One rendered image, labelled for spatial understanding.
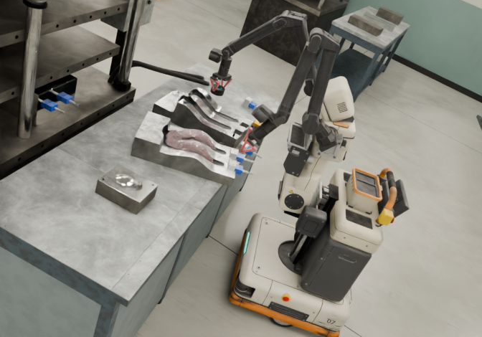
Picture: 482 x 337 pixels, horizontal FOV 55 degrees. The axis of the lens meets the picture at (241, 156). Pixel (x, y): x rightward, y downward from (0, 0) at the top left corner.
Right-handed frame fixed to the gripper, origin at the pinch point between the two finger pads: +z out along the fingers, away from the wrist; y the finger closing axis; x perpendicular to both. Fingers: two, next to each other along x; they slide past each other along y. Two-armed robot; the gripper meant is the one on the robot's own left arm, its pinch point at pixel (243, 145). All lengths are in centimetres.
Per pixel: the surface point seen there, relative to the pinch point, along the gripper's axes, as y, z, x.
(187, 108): -28.2, 21.9, -27.0
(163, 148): 7.7, 26.8, -25.4
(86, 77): -45, 63, -77
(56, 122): 6, 59, -69
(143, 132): 6.3, 28.6, -37.2
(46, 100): 10, 49, -78
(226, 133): -23.5, 14.0, -4.1
